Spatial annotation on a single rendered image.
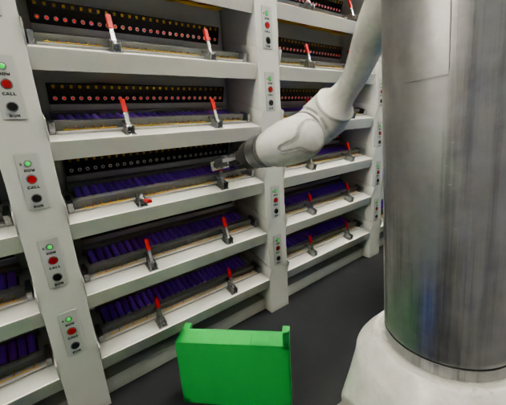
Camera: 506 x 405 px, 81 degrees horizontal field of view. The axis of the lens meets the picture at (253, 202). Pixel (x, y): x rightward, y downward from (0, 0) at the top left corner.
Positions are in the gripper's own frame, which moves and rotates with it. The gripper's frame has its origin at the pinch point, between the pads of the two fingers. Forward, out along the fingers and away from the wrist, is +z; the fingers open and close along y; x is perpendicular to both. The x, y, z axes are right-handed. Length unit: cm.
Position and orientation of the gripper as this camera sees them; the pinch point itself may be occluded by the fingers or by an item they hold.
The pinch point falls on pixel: (219, 165)
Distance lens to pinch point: 97.3
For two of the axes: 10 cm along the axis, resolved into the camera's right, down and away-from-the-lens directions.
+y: 7.9, -2.1, 5.8
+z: -5.8, 0.5, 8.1
